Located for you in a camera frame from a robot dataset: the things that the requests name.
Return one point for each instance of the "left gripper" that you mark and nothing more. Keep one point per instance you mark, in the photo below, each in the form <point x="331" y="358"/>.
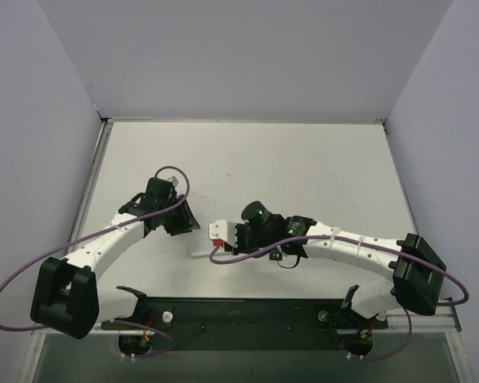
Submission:
<point x="180" y="220"/>

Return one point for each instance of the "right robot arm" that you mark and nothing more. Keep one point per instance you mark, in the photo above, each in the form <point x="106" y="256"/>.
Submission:
<point x="409" y="269"/>

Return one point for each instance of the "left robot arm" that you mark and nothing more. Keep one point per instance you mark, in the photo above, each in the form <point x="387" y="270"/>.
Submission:
<point x="79" y="271"/>

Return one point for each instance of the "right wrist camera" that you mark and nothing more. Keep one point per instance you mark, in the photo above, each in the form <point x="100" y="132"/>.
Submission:
<point x="223" y="234"/>

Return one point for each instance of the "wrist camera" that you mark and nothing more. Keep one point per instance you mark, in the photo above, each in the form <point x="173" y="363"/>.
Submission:
<point x="173" y="180"/>
<point x="223" y="234"/>

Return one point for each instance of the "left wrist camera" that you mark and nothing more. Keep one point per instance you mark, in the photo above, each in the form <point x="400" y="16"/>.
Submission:
<point x="173" y="180"/>

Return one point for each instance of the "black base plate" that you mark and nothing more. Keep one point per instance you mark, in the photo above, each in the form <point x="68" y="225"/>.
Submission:
<point x="250" y="324"/>

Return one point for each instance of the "aluminium frame rail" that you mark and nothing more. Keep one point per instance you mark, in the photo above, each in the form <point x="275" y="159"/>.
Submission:
<point x="76" y="316"/>

